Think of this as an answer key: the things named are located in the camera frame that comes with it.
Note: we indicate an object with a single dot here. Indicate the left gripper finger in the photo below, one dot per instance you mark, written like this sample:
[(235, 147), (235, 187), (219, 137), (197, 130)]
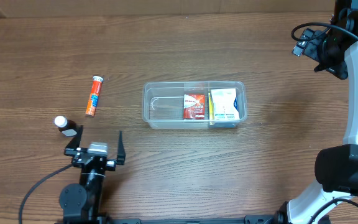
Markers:
[(121, 154), (75, 141)]

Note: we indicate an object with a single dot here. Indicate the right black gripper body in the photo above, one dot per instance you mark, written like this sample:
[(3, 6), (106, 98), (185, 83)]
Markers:
[(330, 53)]

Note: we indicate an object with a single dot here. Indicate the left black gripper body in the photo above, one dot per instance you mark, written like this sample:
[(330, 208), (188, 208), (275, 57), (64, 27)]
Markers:
[(110, 163)]

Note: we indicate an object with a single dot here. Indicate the dark medicine bottle white cap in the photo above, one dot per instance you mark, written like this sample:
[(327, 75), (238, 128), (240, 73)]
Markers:
[(67, 127)]

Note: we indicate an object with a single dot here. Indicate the orange effervescent tablet tube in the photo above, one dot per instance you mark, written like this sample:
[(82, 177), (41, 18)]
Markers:
[(94, 95)]

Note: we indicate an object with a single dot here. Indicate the red medicine box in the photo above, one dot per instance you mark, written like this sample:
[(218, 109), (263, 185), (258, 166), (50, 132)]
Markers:
[(193, 106)]

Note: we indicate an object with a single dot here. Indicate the blue medicine box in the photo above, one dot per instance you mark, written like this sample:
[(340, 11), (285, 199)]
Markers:
[(210, 109)]

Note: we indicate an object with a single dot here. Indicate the white medicine box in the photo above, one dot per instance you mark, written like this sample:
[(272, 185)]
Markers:
[(225, 104)]

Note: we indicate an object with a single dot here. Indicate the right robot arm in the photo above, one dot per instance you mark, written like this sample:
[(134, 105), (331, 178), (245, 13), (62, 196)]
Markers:
[(336, 168)]

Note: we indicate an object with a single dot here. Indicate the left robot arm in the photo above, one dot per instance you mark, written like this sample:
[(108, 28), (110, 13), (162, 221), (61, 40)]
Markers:
[(81, 202)]

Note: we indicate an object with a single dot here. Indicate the clear plastic container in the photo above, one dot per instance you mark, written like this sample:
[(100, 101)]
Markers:
[(163, 104)]

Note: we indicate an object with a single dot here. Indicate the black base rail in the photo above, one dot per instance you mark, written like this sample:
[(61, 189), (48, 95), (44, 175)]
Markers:
[(248, 219)]

